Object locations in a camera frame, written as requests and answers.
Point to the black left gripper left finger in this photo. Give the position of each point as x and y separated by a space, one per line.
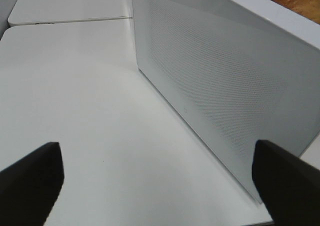
30 187

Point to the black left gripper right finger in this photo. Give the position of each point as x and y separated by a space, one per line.
288 186

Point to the white microwave door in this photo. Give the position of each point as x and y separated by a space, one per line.
236 71

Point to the white adjacent table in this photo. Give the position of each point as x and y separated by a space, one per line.
31 12

